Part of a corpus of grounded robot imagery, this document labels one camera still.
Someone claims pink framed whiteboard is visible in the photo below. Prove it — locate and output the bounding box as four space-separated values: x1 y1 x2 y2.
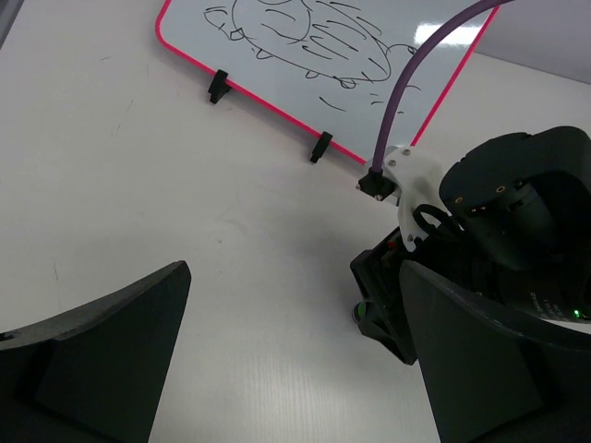
154 0 502 165

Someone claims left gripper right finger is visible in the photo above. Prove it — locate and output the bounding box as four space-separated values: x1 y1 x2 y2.
400 261 590 442

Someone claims green whiteboard eraser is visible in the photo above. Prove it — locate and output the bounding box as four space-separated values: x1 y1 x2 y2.
351 301 370 325

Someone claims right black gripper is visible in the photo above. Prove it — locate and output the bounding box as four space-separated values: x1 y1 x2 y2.
349 221 467 366

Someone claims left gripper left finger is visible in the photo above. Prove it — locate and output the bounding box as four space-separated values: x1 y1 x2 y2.
1 261 191 442

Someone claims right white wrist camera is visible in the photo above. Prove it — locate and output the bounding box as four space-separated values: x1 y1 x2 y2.
356 146 446 252

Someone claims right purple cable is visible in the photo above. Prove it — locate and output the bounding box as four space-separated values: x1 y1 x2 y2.
371 0 513 174

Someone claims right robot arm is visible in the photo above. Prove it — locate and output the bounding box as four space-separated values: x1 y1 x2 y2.
350 126 590 365

